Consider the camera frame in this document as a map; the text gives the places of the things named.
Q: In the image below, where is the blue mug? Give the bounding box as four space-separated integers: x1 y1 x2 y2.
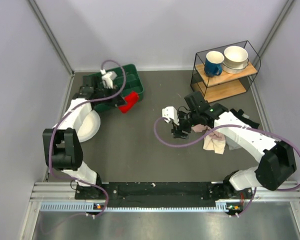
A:
204 50 225 77

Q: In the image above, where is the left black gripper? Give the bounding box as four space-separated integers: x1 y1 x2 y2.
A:
94 84 127 108

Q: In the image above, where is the black wire wooden shelf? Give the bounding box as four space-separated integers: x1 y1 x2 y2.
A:
190 40 261 103

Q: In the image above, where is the white paper plate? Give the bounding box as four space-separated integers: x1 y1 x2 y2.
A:
77 110 101 143

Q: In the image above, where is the aluminium frame rail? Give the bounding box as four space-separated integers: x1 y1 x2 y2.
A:
30 181 300 215

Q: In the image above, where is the green compartment tray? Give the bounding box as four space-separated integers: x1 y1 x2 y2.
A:
80 64 144 113

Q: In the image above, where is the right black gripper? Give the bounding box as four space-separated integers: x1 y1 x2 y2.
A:
171 110 200 139

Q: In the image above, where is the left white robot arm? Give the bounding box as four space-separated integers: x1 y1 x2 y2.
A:
42 71 127 199

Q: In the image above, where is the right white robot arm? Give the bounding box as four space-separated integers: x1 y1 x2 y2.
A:
162 91 297 198

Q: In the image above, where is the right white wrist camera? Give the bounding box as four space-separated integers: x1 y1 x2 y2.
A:
162 106 180 126

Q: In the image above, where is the red underwear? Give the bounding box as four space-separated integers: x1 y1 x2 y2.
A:
118 91 140 114

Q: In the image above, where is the grey garment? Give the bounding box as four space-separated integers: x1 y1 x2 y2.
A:
225 137 241 151

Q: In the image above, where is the white plate under bowl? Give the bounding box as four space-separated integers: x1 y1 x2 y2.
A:
222 63 249 74

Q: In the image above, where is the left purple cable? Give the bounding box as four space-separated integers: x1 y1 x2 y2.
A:
46 59 128 218

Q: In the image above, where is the black garment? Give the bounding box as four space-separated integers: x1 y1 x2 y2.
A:
229 108 260 129

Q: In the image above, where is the pink beige garment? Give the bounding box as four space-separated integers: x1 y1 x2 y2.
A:
191 124 226 155

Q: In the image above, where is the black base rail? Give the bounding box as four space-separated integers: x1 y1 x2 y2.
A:
74 181 253 208

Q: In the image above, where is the cream bowl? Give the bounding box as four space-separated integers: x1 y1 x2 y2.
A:
223 45 249 69

